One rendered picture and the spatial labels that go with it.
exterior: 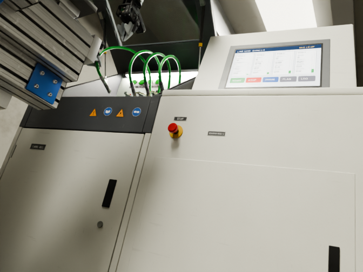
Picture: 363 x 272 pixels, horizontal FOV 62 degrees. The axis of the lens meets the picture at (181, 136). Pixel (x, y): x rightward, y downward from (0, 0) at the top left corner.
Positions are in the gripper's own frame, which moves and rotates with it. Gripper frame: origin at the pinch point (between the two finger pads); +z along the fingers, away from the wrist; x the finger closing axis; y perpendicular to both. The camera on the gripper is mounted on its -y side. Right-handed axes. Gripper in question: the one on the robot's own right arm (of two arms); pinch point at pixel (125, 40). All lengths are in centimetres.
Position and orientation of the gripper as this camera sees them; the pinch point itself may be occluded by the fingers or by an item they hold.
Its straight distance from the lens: 142.2
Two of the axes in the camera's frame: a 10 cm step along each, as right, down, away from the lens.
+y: -3.5, -4.0, -8.5
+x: 9.2, 0.5, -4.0
